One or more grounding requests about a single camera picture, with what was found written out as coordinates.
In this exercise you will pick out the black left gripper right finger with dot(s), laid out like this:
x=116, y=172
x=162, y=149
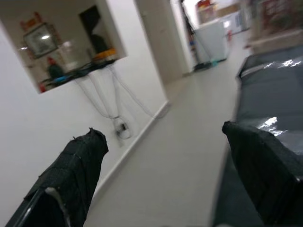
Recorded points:
x=265, y=177

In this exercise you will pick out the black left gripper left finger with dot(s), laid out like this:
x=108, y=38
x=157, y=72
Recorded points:
x=75, y=170

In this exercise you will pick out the large clear tape patch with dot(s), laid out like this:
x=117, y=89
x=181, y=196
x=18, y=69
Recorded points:
x=272, y=123

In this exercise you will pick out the green bottle red cap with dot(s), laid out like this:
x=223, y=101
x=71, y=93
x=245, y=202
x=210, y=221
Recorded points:
x=54, y=69

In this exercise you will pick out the clear plastic jar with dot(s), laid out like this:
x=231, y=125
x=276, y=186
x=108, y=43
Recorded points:
x=67, y=56

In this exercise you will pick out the framed picture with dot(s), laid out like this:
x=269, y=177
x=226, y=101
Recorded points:
x=40, y=40

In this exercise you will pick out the beige patterned bench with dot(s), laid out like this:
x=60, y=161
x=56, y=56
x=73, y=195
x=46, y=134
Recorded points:
x=274, y=39

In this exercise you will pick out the white appliance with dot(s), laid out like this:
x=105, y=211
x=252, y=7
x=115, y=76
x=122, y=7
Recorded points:
x=210, y=40

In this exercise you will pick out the red paper ornament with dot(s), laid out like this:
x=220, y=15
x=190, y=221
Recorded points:
x=29, y=22

